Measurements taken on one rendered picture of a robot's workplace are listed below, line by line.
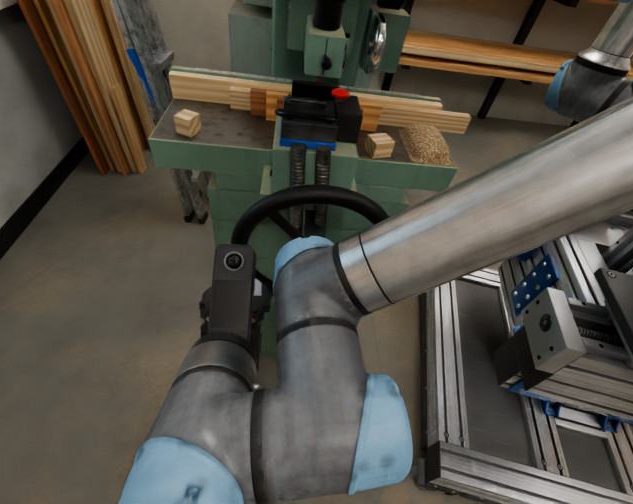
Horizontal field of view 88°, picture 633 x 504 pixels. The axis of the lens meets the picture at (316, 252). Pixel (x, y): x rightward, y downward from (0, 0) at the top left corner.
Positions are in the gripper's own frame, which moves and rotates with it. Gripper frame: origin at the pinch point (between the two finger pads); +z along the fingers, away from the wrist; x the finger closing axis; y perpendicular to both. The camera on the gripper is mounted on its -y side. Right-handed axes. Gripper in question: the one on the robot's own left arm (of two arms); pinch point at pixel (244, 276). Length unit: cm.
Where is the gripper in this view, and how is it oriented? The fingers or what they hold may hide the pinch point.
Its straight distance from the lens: 53.2
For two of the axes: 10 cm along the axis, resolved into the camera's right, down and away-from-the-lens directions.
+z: -0.9, -3.1, 9.5
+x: 9.9, 0.6, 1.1
